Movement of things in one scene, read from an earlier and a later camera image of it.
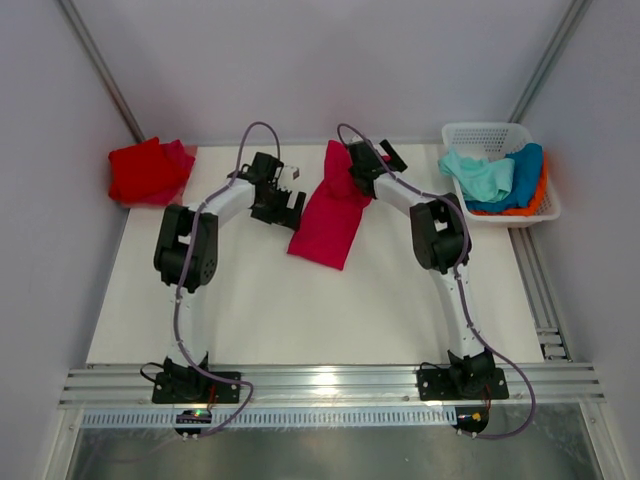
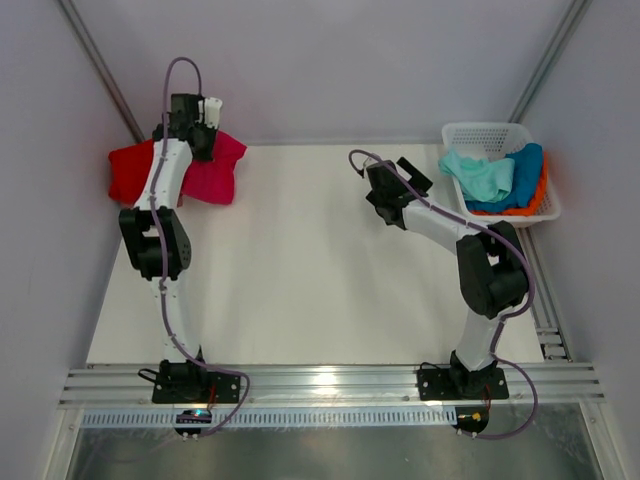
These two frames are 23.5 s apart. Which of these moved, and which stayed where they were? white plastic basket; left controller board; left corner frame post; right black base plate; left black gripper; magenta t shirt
Moved: left black gripper; magenta t shirt
Stayed: left controller board; left corner frame post; right black base plate; white plastic basket
